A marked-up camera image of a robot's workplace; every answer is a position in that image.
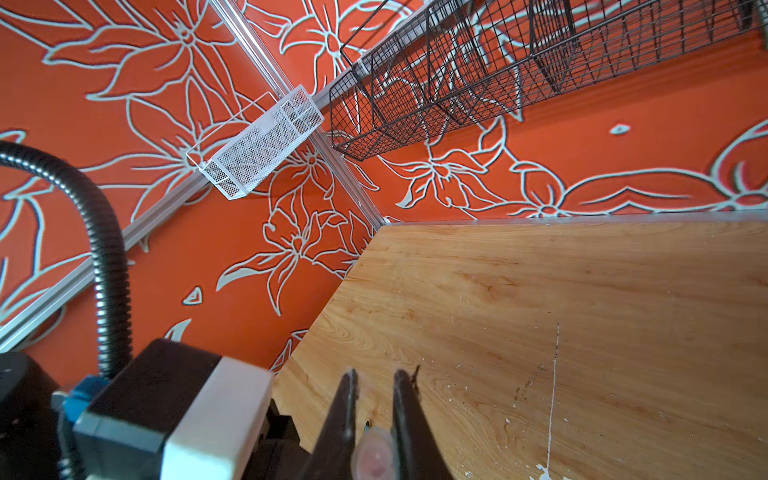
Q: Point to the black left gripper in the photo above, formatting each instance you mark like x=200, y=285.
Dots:
x=29, y=440

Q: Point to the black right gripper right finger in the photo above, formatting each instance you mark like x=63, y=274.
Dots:
x=417, y=453

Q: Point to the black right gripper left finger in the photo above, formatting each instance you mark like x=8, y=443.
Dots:
x=331, y=456

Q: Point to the pinkish clear pen cap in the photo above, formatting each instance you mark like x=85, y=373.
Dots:
x=374, y=456

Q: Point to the clear plastic bin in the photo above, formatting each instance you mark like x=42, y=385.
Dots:
x=240, y=153

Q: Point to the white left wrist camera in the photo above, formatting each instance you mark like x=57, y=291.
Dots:
x=175, y=412

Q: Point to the aluminium frame rails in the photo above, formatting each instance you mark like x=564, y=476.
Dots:
x=121, y=89

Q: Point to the black wire basket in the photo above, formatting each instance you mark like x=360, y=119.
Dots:
x=458, y=63

